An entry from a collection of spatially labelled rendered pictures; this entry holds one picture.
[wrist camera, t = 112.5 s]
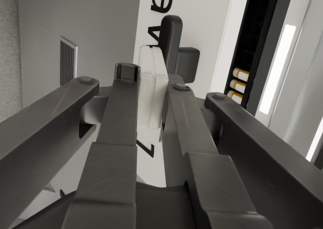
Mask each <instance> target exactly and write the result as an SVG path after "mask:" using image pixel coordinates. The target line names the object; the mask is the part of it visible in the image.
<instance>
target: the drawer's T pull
mask: <svg viewBox="0 0 323 229"><path fill-rule="evenodd" d="M182 29H183V22H182V19H181V18H180V17H179V16H177V15H166V16H164V17H163V19H162V21H161V26H160V33H159V40H158V47H159V48H160V49H161V51H162V55H163V59H164V63H165V67H166V71H167V73H169V74H177V75H179V76H181V77H182V78H183V81H184V83H185V84H188V83H193V82H194V80H195V77H196V72H197V67H198V62H199V56H200V51H199V50H198V49H196V48H193V47H179V45H180V40H181V34H182Z"/></svg>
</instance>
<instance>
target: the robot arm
mask: <svg viewBox="0 0 323 229"><path fill-rule="evenodd" d="M161 122H162V124H161ZM97 124H101V125H100V128H99V132H98V136H97V139H96V142H92V143H91V146H90V149H89V153H88V156H87V159H86V162H85V165H84V168H83V172H82V175H81V178H80V181H79V184H78V187H77V190H76V191H73V192H71V193H69V194H67V195H65V196H63V197H62V198H60V199H58V200H57V201H55V202H54V203H52V204H50V205H49V206H47V207H45V208H44V209H42V210H40V211H39V212H37V213H36V214H34V215H32V216H31V217H29V218H28V219H26V220H25V221H23V222H21V223H20V224H18V225H17V226H15V227H13V228H12V229H323V172H322V171H321V170H319V169H318V168H317V167H316V166H314V165H313V164H312V163H311V162H309V161H308V160H307V159H306V158H305V157H303V156H302V155H301V154H300V153H299V152H297V151H296V150H295V149H294V148H292V147H291V146H290V145H289V144H287V143H286V142H285V141H284V140H282V139H281V138H280V137H279V136H277V135H276V134H275V133H274V132H272V131H271V130H270V129H269V128H267V127H266V126H265V125H264V124H262V123H261V122H260V121H259V120H257V119H256V118H255V117H254V116H252V115H251V114H250V113H249V112H247V111H246V110H245V109H244V108H242V107H241V106H240V105H239V104H237V103H236V102H235V101H234V100H233V99H232V98H230V97H229V96H227V95H225V94H223V93H220V92H209V93H207V94H206V98H205V99H203V98H199V97H195V95H194V93H193V90H192V89H191V87H189V86H186V85H185V84H184V81H183V78H182V77H181V76H179V75H177V74H169V73H167V71H166V67H165V63H164V59H163V55H162V50H161V49H160V48H159V47H152V48H150V47H149V46H145V45H142V46H141V47H140V52H139V59H138V65H136V64H133V63H127V62H120V63H117V64H116V65H115V72H114V81H113V84H112V85H111V86H106V87H100V86H99V81H98V80H97V79H94V78H91V77H88V76H81V77H76V78H74V79H72V80H70V81H69V82H67V83H65V84H64V85H62V86H60V87H59V88H57V89H55V90H54V91H52V92H50V93H49V94H47V95H45V96H44V97H42V98H41V99H39V100H37V101H36V102H34V103H32V104H31V105H29V106H27V107H26V108H24V109H22V110H21V111H19V112H17V113H16V114H14V115H12V116H11V117H9V118H7V119H6V120H4V121H2V122H1V123H0V229H9V227H10V226H11V225H12V224H13V223H14V222H15V221H16V220H17V218H18V217H19V216H20V215H21V214H22V213H23V212H24V211H25V210H26V209H27V208H28V206H29V205H30V204H31V203H32V202H33V201H34V200H35V198H36V197H37V196H38V195H39V194H40V193H41V192H42V190H43V189H44V188H45V187H46V186H47V185H48V184H49V183H50V181H51V180H52V179H53V178H54V177H55V176H56V175H57V173H58V172H59V171H60V170H61V169H62V168H63V167H64V165H65V164H66V163H67V162H68V161H69V160H70V159H71V158H72V156H73V155H74V154H75V153H76V152H77V151H78V150H79V148H80V147H81V146H82V145H83V144H84V143H85V142H86V141H87V139H88V138H89V137H90V136H91V135H92V134H93V133H94V131H95V130H96V128H97ZM145 126H147V127H149V129H155V130H158V129H159V128H161V131H160V137H159V142H161V141H162V150H163V160H164V170H165V180H166V187H156V186H152V185H149V184H145V183H141V182H138V181H136V180H137V146H136V142H137V127H139V128H144V127H145Z"/></svg>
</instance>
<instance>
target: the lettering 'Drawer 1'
mask: <svg viewBox="0 0 323 229"><path fill-rule="evenodd" d="M172 1H173V0H169V3H168V5H167V7H166V8H163V5H164V0H161V7H159V6H157V4H156V2H155V0H152V3H153V5H151V9H150V10H152V11H156V12H160V13H167V12H168V11H169V10H170V8H171V5H172ZM154 31H160V26H152V27H148V33H149V34H150V35H151V36H152V37H153V38H154V39H155V40H156V41H157V42H158V40H159V37H158V36H156V35H155V34H154V33H153V32H154ZM148 46H149V47H150V48H152V47H158V45H148ZM136 144H137V145H138V146H140V147H141V148H142V149H143V150H144V151H145V152H146V153H148V154H149V155H150V156H151V157H152V158H153V157H154V145H153V144H151V151H150V150H148V149H147V148H146V147H145V146H144V145H143V144H142V143H141V142H140V141H138V140H137V142H136Z"/></svg>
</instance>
